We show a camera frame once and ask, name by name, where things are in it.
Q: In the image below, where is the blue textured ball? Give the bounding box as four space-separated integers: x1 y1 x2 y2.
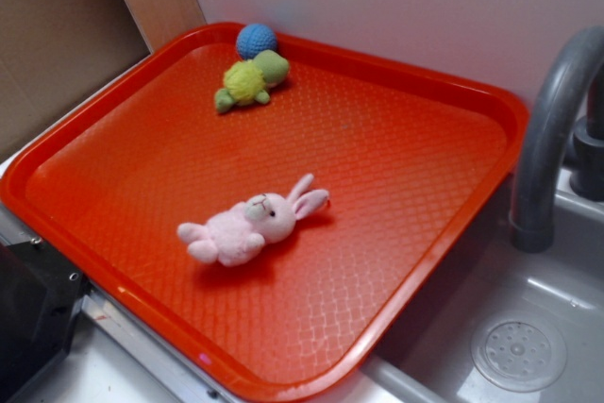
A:
235 24 277 59

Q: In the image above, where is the dark grey faucet handle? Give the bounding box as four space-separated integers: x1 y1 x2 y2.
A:
570 70 603 202

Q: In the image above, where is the grey toy sink basin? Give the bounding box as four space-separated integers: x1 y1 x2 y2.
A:
362 184 603 402

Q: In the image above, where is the pink plush bunny toy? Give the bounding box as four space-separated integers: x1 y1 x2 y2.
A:
176 174 329 267

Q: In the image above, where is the round sink drain strainer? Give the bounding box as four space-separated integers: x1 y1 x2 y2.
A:
470 311 567 393

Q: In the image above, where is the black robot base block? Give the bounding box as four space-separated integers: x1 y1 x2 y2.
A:
1 241 88 402

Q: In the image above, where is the green plush turtle toy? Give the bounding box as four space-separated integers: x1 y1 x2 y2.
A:
214 50 290 114

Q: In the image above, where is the grey curved faucet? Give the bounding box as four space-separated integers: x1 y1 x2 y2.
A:
510 25 603 253

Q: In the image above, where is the brown cardboard panel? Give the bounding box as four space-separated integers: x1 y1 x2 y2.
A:
1 0 148 159

